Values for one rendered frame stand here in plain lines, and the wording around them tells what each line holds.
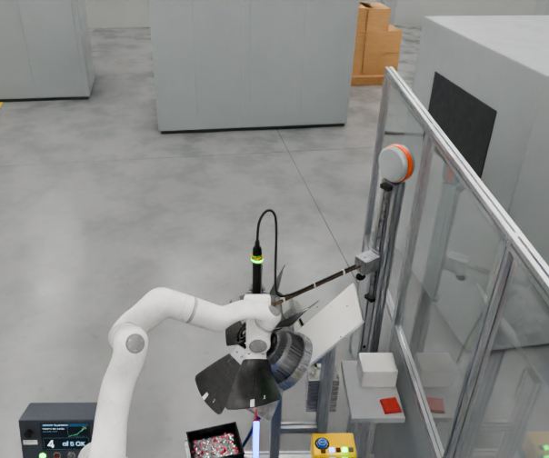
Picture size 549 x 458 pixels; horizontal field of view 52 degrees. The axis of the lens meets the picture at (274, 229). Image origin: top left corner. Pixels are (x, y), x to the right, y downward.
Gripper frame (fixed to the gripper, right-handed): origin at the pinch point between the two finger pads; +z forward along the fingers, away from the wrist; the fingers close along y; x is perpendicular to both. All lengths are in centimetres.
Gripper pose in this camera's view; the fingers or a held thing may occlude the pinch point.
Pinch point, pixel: (256, 289)
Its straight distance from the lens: 220.8
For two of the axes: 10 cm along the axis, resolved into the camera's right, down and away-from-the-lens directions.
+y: 10.0, 0.0, 0.5
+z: -0.4, -5.2, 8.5
